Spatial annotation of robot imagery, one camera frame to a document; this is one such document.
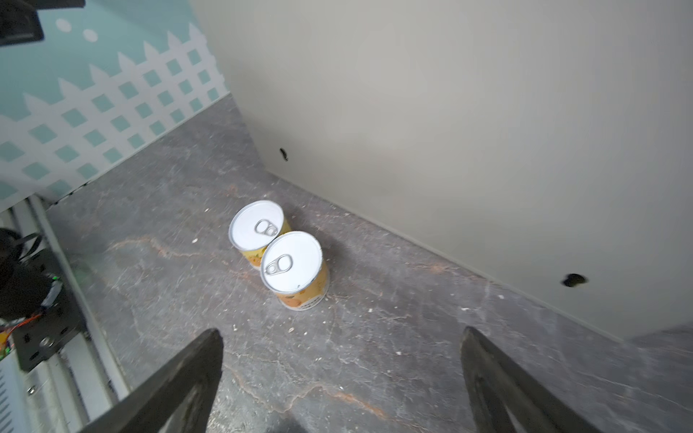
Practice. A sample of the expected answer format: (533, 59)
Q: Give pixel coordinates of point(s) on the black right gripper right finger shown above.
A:
(501, 392)

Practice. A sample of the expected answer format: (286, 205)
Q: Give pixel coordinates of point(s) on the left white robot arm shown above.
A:
(23, 289)

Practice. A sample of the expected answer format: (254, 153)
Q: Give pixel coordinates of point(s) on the grey metal cabinet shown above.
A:
(523, 140)

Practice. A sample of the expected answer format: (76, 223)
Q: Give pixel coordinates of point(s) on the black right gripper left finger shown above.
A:
(177, 398)

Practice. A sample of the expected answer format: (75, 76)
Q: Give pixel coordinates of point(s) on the black cabinet lock knob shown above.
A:
(574, 280)

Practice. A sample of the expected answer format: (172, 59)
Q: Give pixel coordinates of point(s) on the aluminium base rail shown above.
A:
(58, 373)

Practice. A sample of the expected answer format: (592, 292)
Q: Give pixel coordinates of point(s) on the yellow can white lid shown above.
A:
(256, 226)
(294, 268)

